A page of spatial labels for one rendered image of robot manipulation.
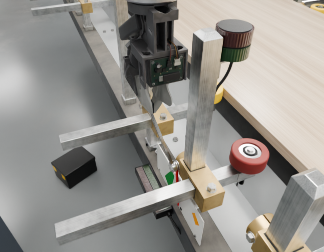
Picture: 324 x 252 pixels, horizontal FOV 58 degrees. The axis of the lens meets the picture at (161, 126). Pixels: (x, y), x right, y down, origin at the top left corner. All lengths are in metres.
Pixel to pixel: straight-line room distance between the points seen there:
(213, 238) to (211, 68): 0.42
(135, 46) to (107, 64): 0.93
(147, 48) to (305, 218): 0.30
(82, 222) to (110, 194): 1.11
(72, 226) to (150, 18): 0.39
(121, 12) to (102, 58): 0.51
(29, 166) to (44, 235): 0.51
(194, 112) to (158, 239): 1.07
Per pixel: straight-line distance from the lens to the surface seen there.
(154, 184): 0.82
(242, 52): 0.49
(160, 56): 0.43
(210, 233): 0.75
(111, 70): 1.32
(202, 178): 0.62
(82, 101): 2.39
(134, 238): 1.54
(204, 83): 0.49
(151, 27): 0.41
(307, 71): 1.00
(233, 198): 0.92
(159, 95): 0.53
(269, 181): 0.80
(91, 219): 0.59
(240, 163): 0.63
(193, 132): 0.56
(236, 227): 0.87
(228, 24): 0.50
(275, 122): 0.75
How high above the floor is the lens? 1.35
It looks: 41 degrees down
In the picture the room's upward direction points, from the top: straight up
